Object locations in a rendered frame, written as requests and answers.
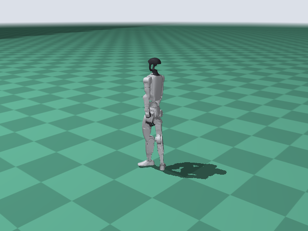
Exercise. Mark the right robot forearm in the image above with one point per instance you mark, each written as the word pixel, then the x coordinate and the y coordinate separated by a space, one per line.
pixel 158 102

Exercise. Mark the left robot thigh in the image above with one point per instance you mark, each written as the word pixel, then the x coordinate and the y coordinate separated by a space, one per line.
pixel 146 128

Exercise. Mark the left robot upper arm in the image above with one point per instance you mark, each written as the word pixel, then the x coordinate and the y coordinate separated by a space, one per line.
pixel 147 81

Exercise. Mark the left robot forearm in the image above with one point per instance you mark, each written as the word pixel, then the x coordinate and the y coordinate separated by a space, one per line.
pixel 146 105

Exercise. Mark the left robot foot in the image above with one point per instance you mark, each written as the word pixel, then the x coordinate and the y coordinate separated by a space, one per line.
pixel 145 163

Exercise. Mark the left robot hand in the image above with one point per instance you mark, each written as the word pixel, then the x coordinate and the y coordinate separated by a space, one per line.
pixel 151 124

